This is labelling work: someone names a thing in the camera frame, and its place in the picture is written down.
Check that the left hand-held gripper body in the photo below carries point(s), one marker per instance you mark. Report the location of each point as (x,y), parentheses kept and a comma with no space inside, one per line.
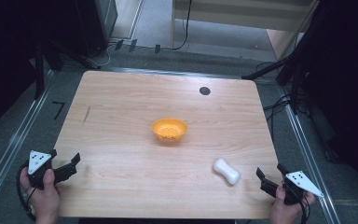
(36,161)

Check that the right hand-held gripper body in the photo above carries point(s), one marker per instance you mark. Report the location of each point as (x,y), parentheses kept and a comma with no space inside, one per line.
(303,182)

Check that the white bone-shaped soap bar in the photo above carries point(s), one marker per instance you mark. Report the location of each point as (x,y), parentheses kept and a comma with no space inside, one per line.
(226,171)

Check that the orange plastic bowl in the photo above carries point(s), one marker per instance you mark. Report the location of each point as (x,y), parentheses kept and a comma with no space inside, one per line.
(169,127)

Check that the person's right hand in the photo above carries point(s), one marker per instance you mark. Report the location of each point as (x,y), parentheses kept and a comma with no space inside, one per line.
(284,213)

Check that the person's left hand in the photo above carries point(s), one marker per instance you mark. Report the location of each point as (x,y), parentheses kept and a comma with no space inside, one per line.
(45,200)

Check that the black metal stand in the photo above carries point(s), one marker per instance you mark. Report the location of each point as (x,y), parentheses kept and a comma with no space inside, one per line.
(39,71)
(293,74)

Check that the black round table grommet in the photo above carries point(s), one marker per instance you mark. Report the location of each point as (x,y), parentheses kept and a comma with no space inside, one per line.
(204,90)

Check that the small black tape strip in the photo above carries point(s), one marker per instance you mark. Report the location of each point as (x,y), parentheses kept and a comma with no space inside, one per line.
(132,45)
(119,44)
(157,48)

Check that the black cabinet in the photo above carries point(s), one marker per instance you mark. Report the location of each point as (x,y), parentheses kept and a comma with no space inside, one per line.
(98,25)

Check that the metal floor rail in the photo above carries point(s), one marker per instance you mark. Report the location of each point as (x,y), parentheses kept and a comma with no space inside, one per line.
(12,146)
(307,161)

